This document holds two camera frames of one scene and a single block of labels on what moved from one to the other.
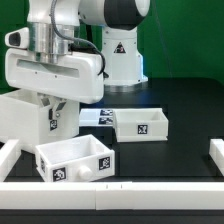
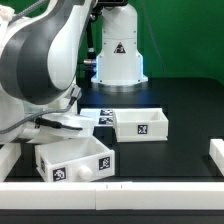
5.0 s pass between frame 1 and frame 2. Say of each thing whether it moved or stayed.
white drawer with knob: stayed
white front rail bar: stayed
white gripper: moved
